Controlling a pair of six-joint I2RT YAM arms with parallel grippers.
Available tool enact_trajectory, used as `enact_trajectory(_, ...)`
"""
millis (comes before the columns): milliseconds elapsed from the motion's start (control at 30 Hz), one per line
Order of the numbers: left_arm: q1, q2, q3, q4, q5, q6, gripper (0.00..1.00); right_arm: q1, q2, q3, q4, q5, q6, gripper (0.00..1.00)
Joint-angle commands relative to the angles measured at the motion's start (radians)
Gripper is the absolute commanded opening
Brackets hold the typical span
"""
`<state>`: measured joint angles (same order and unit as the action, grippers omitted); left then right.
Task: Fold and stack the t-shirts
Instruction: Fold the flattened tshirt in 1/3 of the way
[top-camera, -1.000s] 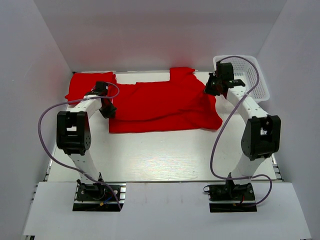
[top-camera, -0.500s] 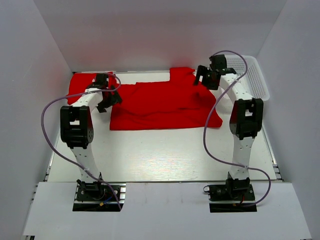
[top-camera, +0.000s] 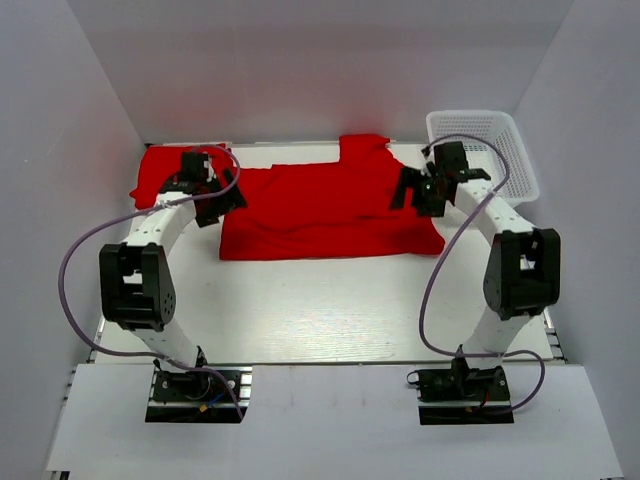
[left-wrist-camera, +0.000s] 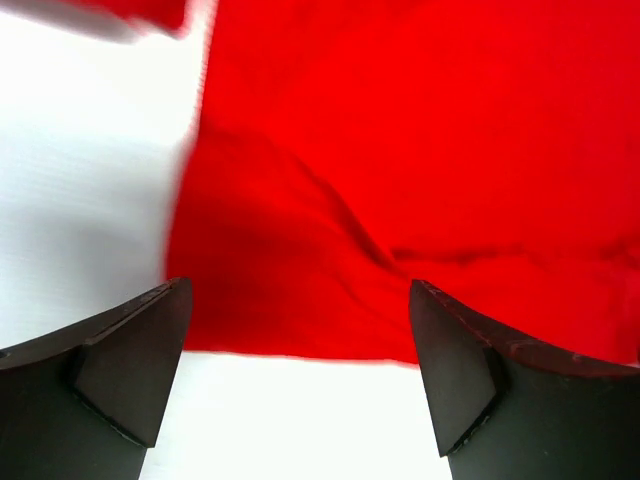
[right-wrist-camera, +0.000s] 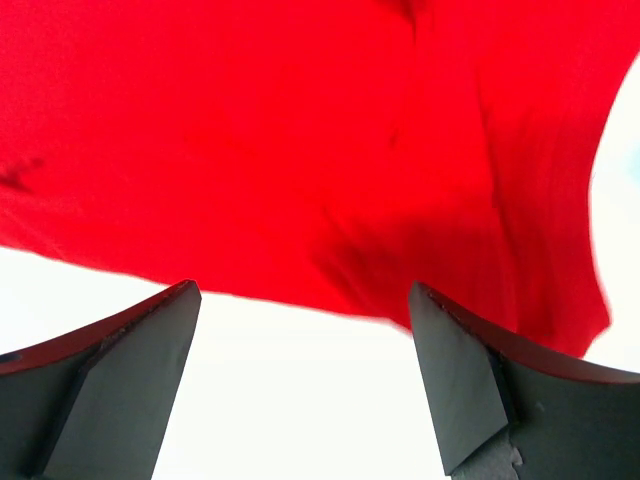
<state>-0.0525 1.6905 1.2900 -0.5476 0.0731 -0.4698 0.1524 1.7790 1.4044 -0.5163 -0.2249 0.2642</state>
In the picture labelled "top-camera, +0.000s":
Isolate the folded red t-shirt stack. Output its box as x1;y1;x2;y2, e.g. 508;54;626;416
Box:
129;143;237;210

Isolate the white plastic basket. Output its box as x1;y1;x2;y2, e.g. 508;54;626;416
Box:
425;110;540;206

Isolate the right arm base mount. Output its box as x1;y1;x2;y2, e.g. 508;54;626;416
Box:
406;358;514;426

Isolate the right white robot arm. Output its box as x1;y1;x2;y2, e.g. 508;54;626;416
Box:
389;135;561;399

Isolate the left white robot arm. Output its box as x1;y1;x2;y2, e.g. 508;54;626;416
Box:
99;145;247;399

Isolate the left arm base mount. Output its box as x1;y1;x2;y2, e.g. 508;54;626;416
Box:
145;366;253;424

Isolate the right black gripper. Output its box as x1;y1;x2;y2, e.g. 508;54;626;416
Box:
389;166;448;218

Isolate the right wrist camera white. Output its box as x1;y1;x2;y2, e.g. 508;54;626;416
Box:
423;160;438;178

